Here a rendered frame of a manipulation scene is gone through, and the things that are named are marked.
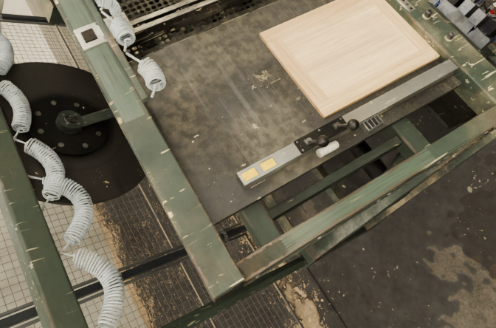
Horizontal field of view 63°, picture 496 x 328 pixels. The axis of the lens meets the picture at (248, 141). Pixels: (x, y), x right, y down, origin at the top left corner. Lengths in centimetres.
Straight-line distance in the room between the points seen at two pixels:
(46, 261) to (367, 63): 133
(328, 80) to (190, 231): 76
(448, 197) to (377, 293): 91
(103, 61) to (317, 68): 77
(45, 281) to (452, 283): 234
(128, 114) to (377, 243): 219
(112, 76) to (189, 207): 54
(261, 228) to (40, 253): 73
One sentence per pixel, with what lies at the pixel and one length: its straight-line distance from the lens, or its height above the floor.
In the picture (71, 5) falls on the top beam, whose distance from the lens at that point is 171.
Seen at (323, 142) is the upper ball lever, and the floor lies 155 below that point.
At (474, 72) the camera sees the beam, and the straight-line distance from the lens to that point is 177.
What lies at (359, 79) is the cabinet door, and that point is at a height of 118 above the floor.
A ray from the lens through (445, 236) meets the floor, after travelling 289.
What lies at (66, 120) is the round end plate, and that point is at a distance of 191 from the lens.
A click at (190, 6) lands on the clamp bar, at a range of 167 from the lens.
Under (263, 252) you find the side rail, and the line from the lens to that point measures 122.
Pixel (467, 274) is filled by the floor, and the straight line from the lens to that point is 293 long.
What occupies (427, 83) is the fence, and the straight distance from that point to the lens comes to 166.
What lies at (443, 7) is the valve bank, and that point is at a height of 74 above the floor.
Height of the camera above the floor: 259
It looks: 46 degrees down
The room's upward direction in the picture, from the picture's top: 100 degrees counter-clockwise
